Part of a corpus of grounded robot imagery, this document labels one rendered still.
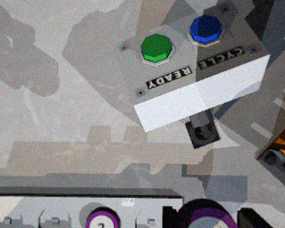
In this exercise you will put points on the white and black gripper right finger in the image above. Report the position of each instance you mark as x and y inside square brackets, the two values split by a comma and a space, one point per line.
[249, 218]

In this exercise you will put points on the grey button housing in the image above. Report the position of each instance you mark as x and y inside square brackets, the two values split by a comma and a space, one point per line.
[187, 66]

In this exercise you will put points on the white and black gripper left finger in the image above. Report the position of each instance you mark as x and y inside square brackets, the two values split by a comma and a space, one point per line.
[170, 218]

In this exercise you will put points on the grey rectangular block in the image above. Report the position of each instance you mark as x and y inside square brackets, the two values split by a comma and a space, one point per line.
[73, 210]

